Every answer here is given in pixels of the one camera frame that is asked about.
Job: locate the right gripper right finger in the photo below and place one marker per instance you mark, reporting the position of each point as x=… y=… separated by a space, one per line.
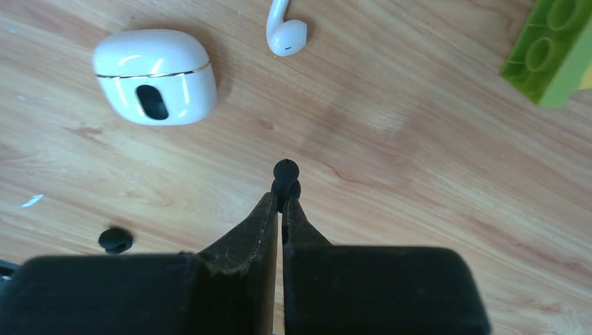
x=344 y=289

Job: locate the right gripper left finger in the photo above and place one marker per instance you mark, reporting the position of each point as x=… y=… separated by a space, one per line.
x=227 y=288

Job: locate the black earbud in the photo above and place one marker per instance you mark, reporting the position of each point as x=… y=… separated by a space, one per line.
x=115 y=240
x=285 y=184

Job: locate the white earbud case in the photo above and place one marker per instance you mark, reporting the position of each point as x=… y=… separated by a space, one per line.
x=156 y=77

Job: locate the white earbud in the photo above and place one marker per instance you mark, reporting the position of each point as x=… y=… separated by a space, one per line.
x=284 y=38

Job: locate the green toy brick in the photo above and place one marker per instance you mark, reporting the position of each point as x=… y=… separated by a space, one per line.
x=551 y=53

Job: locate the yellow triangular plastic piece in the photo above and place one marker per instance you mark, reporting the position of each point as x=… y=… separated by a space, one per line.
x=586 y=81

